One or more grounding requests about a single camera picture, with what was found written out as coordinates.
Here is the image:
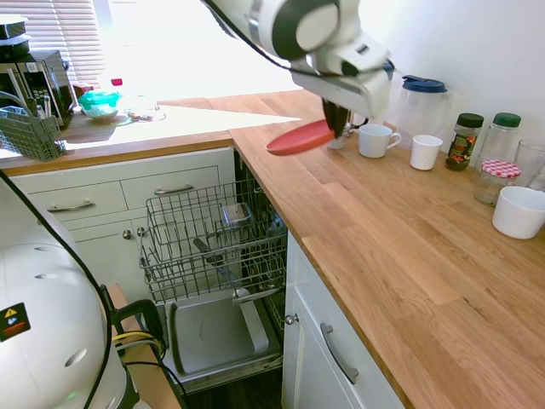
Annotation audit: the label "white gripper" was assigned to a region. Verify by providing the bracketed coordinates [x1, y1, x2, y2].
[291, 67, 392, 140]

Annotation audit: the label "pink plate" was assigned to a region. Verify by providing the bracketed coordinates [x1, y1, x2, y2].
[265, 119, 336, 157]

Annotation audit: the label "steel dishwasher door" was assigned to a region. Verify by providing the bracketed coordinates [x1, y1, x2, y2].
[161, 293, 284, 384]

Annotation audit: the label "glass french press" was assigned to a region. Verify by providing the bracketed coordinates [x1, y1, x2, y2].
[326, 108, 370, 151]

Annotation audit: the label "clear pitcher with blue lid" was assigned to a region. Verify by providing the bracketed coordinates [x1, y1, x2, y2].
[395, 74, 451, 150]
[370, 59, 404, 131]

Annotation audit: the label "dark jar with black lid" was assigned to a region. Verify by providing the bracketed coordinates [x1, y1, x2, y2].
[445, 112, 485, 172]

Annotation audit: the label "clear glass container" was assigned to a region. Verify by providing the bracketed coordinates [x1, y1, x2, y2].
[220, 203, 253, 229]

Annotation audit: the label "clear jar with green lid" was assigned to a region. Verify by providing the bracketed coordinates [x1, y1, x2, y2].
[471, 112, 522, 182]

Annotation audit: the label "jar with red checkered lid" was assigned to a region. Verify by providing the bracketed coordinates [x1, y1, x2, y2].
[473, 158, 523, 208]

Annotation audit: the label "black kitchen utensil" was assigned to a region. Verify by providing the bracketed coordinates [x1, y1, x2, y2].
[192, 237, 239, 286]

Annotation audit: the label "clear glass dish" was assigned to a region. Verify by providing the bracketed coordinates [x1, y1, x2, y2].
[123, 95, 167, 123]

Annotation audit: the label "clear drinking glass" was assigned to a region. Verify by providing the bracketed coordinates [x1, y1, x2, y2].
[514, 139, 545, 192]

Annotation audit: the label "white ceramic bowl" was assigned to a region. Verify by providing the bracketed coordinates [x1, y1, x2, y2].
[491, 186, 545, 239]

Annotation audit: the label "bowl with green lid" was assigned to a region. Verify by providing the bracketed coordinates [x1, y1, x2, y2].
[77, 89, 123, 124]

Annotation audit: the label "white cabinet with drawers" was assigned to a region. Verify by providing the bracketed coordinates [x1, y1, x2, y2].
[0, 147, 238, 303]

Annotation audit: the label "white cabinet with doors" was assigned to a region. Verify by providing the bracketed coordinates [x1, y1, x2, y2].
[280, 229, 405, 409]

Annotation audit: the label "black clamp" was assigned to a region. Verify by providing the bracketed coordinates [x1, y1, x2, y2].
[111, 299, 166, 367]

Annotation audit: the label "white window blinds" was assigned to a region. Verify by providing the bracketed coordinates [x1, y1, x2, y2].
[0, 0, 101, 89]

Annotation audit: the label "black toaster oven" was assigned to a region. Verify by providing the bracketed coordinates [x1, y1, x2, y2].
[0, 49, 74, 131]

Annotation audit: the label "grey cutlery basket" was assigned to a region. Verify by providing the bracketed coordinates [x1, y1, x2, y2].
[0, 105, 68, 163]

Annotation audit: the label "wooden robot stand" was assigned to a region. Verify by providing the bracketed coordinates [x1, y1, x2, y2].
[106, 284, 184, 409]

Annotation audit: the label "black and white appliance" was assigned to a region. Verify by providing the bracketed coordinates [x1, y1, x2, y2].
[0, 14, 33, 60]

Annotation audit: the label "black warning sticker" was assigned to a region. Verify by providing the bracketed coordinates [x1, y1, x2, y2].
[0, 301, 31, 342]

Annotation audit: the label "white mug with handle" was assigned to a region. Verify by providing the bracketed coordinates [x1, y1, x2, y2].
[359, 124, 403, 159]

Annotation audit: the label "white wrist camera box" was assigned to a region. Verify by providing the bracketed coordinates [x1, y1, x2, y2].
[308, 32, 391, 78]

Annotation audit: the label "white handleless cup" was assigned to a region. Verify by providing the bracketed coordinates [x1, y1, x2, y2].
[410, 134, 444, 171]

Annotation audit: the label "wire dishwasher rack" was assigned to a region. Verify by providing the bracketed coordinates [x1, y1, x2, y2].
[138, 178, 287, 304]

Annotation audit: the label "silver drawer handle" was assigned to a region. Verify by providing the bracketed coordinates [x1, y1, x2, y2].
[46, 199, 96, 213]
[153, 184, 195, 197]

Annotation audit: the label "long silver cabinet handle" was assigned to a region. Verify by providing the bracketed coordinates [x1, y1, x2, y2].
[318, 322, 360, 386]

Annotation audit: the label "yellow wires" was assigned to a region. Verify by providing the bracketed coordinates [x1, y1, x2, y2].
[112, 330, 167, 354]

